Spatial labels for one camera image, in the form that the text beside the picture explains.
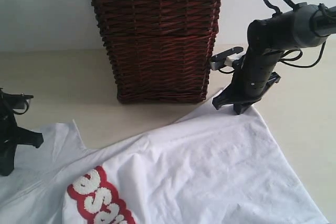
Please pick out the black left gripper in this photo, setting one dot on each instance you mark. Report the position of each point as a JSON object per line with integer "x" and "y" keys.
{"x": 11, "y": 136}

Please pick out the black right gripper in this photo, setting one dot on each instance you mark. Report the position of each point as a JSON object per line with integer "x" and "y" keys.
{"x": 268, "y": 40}

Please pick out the white t-shirt red lettering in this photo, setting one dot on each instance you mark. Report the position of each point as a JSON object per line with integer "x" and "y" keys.
{"x": 211, "y": 166}

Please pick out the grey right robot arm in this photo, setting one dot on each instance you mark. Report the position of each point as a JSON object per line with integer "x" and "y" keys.
{"x": 313, "y": 25}

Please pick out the dark red wicker basket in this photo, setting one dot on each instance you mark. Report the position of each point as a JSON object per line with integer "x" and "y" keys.
{"x": 159, "y": 50}

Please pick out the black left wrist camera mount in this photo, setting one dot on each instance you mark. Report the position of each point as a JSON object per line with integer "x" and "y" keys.
{"x": 18, "y": 103}

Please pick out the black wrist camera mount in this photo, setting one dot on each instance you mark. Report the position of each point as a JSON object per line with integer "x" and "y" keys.
{"x": 227, "y": 58}
{"x": 18, "y": 103}

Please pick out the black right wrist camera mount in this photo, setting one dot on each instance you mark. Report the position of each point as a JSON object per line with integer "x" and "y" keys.
{"x": 227, "y": 58}

